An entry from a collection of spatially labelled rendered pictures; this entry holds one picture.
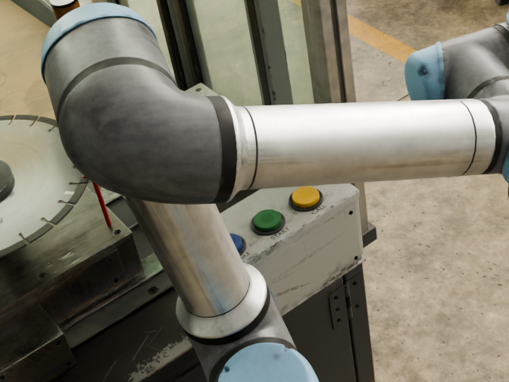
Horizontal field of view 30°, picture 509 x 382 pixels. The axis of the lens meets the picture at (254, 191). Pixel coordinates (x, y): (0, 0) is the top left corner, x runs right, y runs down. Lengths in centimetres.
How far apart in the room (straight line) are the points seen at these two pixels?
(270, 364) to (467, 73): 39
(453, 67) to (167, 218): 34
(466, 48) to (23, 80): 125
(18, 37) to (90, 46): 139
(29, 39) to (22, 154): 73
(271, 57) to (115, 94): 61
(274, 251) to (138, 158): 58
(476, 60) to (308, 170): 27
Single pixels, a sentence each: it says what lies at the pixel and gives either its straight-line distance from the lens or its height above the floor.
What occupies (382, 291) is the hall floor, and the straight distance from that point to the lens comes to 247.
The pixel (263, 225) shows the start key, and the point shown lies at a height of 91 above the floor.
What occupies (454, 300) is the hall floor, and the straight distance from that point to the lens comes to 244.
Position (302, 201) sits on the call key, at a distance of 138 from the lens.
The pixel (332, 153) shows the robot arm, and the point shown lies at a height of 129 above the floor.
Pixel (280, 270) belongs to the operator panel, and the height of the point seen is 84.
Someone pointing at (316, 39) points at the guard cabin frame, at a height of 113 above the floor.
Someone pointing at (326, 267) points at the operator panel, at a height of 79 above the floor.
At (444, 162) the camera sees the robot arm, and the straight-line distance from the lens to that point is 91.
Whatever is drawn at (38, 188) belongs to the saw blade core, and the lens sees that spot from 146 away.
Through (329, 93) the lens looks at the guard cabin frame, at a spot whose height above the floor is 104.
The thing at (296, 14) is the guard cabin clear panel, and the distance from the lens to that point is 136.
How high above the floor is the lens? 183
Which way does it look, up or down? 41 degrees down
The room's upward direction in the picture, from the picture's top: 11 degrees counter-clockwise
